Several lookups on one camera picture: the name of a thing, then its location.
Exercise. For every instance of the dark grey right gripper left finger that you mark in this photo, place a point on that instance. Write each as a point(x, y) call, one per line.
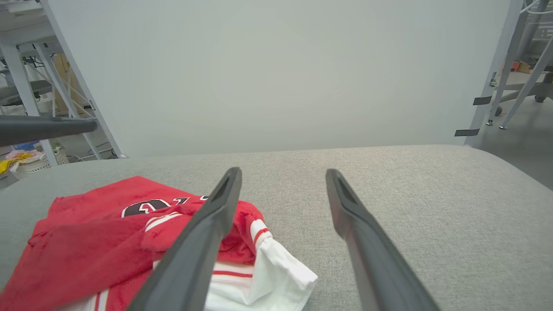
point(194, 250)

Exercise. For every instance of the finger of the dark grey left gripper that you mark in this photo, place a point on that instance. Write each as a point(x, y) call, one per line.
point(43, 128)

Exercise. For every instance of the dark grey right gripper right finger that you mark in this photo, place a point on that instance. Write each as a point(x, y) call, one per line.
point(371, 259)

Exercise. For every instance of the red and white jersey garment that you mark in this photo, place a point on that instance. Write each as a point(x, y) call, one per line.
point(86, 242)

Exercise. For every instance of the white laundry basket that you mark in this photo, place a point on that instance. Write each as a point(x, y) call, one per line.
point(43, 162)

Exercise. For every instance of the yellow cloth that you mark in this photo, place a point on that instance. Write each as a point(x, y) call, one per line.
point(13, 160)

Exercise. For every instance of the black tape piece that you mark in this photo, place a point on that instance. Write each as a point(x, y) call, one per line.
point(466, 132)
point(482, 100)

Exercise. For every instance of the white partition panel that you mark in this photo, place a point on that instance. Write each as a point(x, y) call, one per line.
point(276, 73)

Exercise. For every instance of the office chair base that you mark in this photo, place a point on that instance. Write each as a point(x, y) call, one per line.
point(540, 88)

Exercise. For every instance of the brown cardboard box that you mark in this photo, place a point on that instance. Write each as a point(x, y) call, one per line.
point(523, 67)

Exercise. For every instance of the white frame table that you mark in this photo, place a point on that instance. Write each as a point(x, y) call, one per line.
point(19, 77)

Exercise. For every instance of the grey partition post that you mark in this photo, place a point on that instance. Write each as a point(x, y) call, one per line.
point(497, 65)

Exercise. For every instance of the grey table legs frame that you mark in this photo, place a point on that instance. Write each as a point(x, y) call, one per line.
point(529, 82)

